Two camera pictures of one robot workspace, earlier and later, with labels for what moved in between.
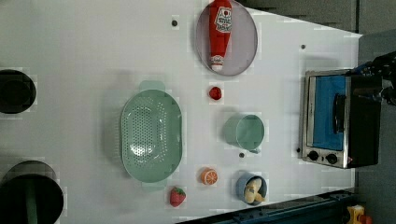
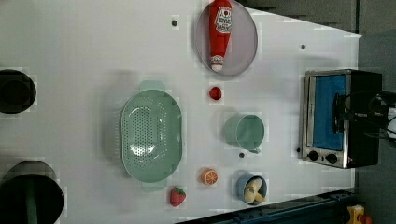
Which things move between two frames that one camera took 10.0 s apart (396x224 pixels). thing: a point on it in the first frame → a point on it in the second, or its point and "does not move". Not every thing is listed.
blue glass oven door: x=329 y=111 does not move
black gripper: x=383 y=66 → x=369 y=109
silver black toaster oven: x=341 y=119 does not move
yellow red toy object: x=356 y=212 does not move
